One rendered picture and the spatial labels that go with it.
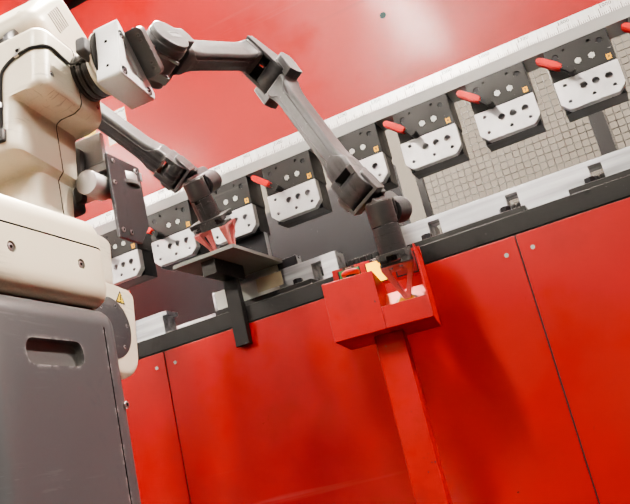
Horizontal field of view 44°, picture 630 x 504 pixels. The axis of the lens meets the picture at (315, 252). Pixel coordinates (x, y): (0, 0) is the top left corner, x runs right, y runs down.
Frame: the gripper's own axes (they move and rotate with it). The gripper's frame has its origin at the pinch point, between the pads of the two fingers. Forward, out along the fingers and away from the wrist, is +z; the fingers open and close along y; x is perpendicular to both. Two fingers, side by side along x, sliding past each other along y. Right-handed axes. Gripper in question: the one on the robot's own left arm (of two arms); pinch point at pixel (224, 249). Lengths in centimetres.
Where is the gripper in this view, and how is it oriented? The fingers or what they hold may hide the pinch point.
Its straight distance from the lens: 202.3
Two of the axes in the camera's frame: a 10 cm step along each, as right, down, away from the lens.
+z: 4.0, 9.0, 1.9
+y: -8.8, 3.1, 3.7
